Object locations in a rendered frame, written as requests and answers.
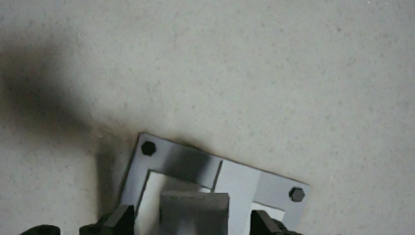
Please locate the grey metal mounting plate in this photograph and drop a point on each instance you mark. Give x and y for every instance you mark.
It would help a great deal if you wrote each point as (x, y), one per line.
(192, 165)

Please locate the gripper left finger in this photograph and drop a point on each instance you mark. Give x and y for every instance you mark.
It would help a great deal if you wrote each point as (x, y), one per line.
(119, 222)

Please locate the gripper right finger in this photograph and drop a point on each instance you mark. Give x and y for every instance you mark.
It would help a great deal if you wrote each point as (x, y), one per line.
(262, 224)

